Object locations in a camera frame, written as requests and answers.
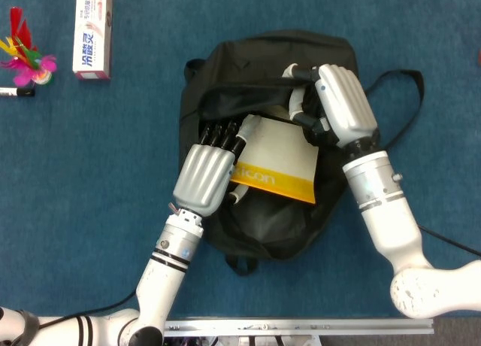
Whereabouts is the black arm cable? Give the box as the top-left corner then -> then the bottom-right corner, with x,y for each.
37,288 -> 138,330
418,224 -> 481,257

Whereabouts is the black marker pen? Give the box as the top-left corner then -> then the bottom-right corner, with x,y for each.
0,86 -> 36,98

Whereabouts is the white pink toothpaste box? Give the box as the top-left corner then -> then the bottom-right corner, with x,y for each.
72,0 -> 113,81

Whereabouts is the black fabric backpack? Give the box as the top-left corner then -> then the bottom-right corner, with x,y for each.
178,29 -> 425,278

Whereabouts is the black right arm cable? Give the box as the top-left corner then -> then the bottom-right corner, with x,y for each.
418,224 -> 481,257

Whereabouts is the red pink feather shuttlecock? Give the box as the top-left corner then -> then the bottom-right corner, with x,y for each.
0,6 -> 58,87

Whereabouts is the white book with yellow band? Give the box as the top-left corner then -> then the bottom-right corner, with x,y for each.
229,114 -> 320,205

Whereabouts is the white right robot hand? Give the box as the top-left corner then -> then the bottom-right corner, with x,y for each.
282,62 -> 380,150

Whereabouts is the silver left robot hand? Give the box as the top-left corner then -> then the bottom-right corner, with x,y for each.
171,119 -> 260,217

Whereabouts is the aluminium profile rail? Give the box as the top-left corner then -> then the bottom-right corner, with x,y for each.
163,317 -> 435,338

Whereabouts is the blue felt table cloth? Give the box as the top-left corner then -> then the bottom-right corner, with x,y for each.
0,0 -> 481,320

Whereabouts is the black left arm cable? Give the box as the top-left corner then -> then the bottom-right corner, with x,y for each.
37,288 -> 138,330

